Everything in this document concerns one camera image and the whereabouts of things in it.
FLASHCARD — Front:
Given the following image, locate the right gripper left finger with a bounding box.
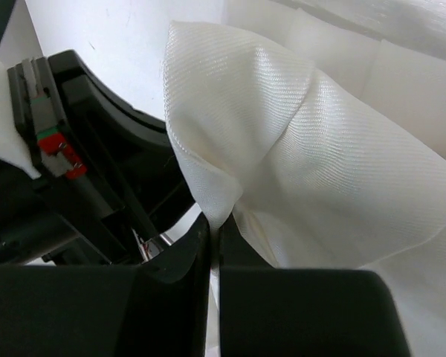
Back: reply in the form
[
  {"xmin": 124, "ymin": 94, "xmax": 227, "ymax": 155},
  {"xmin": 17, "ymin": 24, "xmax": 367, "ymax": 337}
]
[{"xmin": 0, "ymin": 216, "xmax": 210, "ymax": 356}]

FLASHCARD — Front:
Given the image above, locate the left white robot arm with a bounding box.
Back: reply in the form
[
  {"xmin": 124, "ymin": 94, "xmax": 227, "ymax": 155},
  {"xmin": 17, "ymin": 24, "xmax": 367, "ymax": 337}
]
[{"xmin": 0, "ymin": 1, "xmax": 207, "ymax": 266}]

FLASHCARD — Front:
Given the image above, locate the white pleated skirt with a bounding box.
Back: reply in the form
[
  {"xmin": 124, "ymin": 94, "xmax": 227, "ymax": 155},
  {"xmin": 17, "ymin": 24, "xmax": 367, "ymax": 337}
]
[{"xmin": 163, "ymin": 1, "xmax": 446, "ymax": 356}]

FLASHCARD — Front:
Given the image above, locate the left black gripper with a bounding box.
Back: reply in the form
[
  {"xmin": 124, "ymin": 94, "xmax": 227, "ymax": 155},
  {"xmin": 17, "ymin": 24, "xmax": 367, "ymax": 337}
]
[{"xmin": 0, "ymin": 50, "xmax": 194, "ymax": 265}]

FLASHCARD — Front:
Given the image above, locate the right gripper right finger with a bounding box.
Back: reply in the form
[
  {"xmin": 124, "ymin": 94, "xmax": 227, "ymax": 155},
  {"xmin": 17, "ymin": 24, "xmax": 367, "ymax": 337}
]
[{"xmin": 219, "ymin": 217, "xmax": 410, "ymax": 356}]

